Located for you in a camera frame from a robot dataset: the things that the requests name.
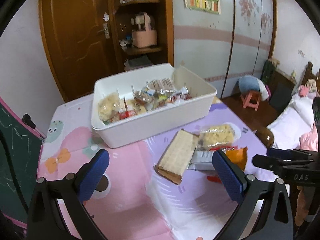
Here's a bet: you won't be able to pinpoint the brown wafer cracker pack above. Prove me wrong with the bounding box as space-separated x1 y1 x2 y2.
155 129 199 185

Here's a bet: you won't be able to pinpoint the wooden corner shelf unit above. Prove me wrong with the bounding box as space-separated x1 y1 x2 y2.
107 0 174 72

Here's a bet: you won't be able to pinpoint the pink basket on shelf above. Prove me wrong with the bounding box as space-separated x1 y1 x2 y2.
132 12 157 48

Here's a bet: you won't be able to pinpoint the brown wooden bedpost knob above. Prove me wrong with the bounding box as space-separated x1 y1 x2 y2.
255 127 274 148

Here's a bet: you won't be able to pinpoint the brown wooden door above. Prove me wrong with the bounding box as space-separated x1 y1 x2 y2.
39 0 118 102

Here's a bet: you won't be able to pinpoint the pink plastic stool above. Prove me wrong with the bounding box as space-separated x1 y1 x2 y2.
240 90 261 111

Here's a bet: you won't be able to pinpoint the white plastic storage bin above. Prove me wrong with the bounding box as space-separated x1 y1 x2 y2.
91 63 216 148

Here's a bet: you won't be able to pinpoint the green chalkboard pink frame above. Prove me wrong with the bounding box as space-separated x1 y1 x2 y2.
1 100 43 228

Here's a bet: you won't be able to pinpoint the clear wrapped bread pack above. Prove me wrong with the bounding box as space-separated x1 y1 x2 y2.
147 78 176 94

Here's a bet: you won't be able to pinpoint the white pillow on bed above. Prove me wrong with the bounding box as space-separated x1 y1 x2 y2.
267 94 318 151

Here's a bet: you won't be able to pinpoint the grey orange snack bar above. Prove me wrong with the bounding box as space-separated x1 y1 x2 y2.
188 147 247 171

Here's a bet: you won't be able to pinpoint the pink purple cartoon tablecloth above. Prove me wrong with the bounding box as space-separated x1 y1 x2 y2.
36 94 278 240

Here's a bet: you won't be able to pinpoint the blue white plush cushion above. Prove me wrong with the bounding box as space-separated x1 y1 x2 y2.
238 75 269 101

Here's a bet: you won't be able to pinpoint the yellow puffed snack bag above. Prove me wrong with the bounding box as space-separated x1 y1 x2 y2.
196 122 241 151

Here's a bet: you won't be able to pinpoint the clear bag puffed snacks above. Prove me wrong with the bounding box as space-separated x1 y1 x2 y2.
98 90 126 124

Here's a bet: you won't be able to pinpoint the red white snack packet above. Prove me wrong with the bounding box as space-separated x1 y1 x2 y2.
167 86 192 104

